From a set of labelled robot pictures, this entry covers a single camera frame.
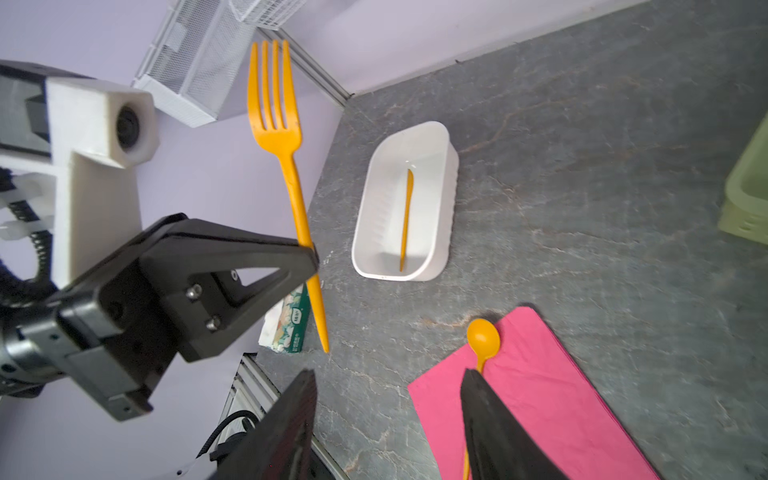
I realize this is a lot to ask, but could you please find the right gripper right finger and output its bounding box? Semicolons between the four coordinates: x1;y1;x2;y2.
460;369;566;480

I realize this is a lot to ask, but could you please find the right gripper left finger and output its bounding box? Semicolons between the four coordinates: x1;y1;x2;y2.
212;369;317;479

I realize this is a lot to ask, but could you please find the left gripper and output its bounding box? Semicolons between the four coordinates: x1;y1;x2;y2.
35;218;319;421

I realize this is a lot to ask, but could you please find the pink paper napkin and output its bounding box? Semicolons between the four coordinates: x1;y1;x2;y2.
408;307;658;479

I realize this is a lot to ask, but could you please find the orange plastic spoon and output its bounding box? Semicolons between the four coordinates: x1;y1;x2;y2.
460;317;502;480

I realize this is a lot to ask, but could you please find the orange plastic fork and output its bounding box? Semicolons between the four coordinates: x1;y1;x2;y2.
247;39;331;355

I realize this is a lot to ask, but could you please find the orange plastic knife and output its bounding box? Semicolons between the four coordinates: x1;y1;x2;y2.
399;169;415;272

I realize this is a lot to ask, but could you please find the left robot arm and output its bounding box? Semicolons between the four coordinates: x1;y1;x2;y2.
1;168;318;421

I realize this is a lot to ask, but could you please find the tissue pack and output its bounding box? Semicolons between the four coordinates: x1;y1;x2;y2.
258;285;311;354

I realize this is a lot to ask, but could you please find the white mesh box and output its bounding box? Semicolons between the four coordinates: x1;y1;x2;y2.
132;0;256;128

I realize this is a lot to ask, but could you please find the white plastic tub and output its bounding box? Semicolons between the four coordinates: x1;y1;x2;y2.
351;121;459;282

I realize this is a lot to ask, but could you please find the green plastic basket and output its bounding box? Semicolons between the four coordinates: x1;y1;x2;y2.
718;117;768;245

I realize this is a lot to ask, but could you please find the white wire shelf basket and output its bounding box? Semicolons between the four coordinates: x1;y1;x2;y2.
229;0;307;30

